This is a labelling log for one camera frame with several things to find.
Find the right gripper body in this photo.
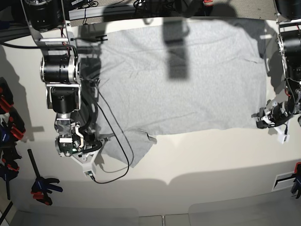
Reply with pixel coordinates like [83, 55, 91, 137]
[55, 137, 110, 158]

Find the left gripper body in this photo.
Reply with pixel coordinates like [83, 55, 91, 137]
[256, 101, 292, 129]

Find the grey T-shirt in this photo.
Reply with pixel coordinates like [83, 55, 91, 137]
[77, 19, 268, 168]

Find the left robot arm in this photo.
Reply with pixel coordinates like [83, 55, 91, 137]
[256, 0, 301, 129]

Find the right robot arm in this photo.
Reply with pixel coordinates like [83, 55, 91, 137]
[21, 0, 105, 157]

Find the orange black clamp lower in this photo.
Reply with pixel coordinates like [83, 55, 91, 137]
[8, 108, 26, 140]

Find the orange black clamp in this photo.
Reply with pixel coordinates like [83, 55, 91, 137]
[0, 77, 14, 115]
[8, 108, 26, 140]

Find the blue black bar clamp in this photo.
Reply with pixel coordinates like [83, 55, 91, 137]
[27, 149, 63, 206]

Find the blue black clamp left edge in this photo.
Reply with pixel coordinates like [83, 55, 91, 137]
[0, 122, 22, 200]

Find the blue clamp right edge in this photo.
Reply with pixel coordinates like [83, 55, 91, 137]
[291, 162, 301, 199]

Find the white label plate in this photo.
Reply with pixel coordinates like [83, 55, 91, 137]
[271, 171, 295, 192]

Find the orange black clamp upper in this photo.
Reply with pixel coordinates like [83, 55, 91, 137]
[0, 77, 14, 115]

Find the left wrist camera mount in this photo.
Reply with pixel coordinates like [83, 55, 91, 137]
[263, 101, 290, 144]

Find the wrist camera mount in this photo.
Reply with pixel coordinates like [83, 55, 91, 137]
[71, 138, 109, 179]
[263, 101, 290, 144]

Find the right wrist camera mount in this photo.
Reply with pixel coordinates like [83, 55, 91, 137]
[71, 138, 109, 179]

